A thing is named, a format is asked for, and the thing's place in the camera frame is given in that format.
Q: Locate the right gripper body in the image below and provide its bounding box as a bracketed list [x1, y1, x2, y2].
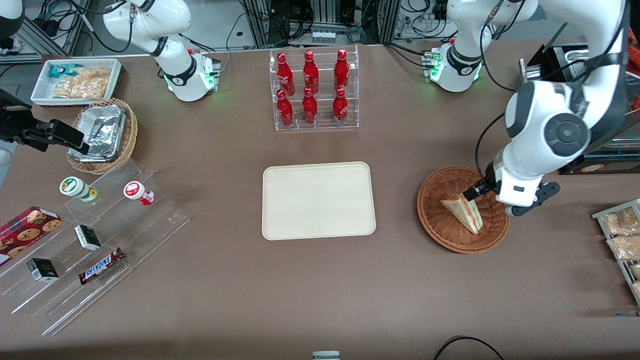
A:
[0, 114, 27, 169]

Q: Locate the triangular sandwich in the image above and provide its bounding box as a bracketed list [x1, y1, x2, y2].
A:
[440, 194, 484, 235]

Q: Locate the brown wicker basket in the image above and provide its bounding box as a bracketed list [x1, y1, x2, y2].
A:
[416, 166, 511, 254]

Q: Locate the light wicker basket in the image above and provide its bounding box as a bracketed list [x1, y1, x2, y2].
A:
[66, 98, 139, 175]

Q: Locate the beige plastic tray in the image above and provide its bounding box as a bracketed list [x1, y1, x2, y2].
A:
[261, 161, 377, 242]

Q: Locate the stack of foil trays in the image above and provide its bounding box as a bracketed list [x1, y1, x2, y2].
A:
[68, 104, 127, 163]

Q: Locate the green lid cup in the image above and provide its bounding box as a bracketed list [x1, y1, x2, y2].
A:
[59, 176, 99, 203]

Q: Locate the clear bag of chips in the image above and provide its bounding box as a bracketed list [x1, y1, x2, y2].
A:
[52, 76, 109, 100]
[75, 67, 112, 82]

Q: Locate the white rectangular snack bin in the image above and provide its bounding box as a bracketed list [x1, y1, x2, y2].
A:
[30, 58, 123, 108]

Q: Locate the blue snack packet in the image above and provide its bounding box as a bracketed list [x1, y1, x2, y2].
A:
[48, 63, 81, 79]

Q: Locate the red lid cup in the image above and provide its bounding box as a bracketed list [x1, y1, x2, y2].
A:
[123, 181, 155, 207]

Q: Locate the small black box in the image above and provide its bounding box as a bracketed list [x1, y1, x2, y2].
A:
[74, 224, 103, 252]
[26, 258, 60, 283]

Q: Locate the black hot food case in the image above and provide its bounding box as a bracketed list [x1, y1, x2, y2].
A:
[518, 22, 640, 176]

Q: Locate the red cookie box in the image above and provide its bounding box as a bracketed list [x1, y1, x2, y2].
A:
[0, 206, 63, 267]

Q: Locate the clear acrylic stepped display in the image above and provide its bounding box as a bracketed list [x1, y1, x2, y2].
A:
[0, 159, 191, 337]

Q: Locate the Snickers bar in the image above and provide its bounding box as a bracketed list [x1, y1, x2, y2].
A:
[78, 247, 126, 286]

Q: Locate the red drink bottle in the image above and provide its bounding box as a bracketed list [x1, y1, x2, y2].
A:
[302, 87, 319, 125]
[333, 48, 350, 93]
[332, 87, 349, 124]
[276, 52, 296, 97]
[276, 89, 295, 127]
[302, 50, 320, 95]

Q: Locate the clear acrylic bottle rack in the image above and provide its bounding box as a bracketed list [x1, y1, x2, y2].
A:
[269, 45, 360, 132]

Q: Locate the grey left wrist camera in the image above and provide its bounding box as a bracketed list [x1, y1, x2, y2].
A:
[505, 181, 561, 217]

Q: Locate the grey wire rack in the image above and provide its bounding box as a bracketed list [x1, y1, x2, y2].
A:
[591, 199, 640, 307]

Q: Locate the black cable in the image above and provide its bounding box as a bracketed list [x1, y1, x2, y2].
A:
[432, 336, 506, 360]

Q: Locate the aluminium frame post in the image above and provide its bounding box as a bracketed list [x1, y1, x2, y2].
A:
[377, 0, 402, 45]
[242, 0, 272, 49]

